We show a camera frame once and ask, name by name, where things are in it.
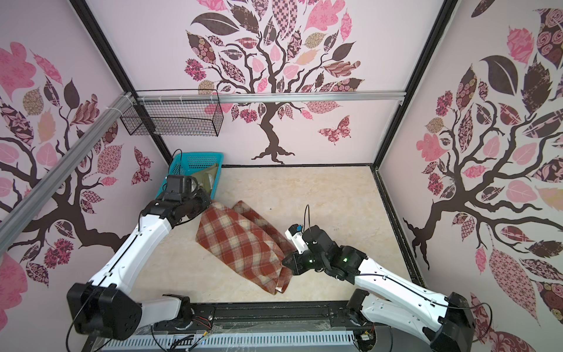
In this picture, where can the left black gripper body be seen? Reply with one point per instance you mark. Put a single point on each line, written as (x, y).
(198, 203)

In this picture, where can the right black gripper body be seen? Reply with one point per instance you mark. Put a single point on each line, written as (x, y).
(297, 262)

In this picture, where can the red plaid skirt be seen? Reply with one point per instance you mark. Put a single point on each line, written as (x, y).
(248, 244)

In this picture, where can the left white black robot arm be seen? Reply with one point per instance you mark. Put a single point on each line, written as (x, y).
(103, 307)

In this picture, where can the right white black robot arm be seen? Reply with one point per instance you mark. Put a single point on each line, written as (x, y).
(445, 323)

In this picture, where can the olive and white skirt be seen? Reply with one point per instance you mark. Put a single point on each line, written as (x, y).
(206, 178)

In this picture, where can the teal plastic basket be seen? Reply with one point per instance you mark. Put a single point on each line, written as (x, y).
(189, 163)

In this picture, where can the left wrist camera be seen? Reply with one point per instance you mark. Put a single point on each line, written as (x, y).
(180, 184)

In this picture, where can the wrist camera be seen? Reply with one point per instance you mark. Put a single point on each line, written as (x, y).
(180, 184)
(294, 235)

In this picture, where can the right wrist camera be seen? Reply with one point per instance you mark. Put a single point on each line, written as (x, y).
(294, 235)

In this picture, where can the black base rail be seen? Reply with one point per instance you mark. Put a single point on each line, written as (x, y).
(254, 317)

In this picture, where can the white slotted cable duct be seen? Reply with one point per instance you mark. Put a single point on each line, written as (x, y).
(261, 341)

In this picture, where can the black wire basket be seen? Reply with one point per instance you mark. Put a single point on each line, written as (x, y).
(174, 112)

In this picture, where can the aluminium rail back wall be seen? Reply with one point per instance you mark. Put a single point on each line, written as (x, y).
(295, 97)

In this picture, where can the aluminium rail wall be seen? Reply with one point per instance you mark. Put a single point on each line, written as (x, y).
(295, 97)
(16, 221)

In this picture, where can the aluminium rail left wall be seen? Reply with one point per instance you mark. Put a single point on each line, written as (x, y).
(16, 221)

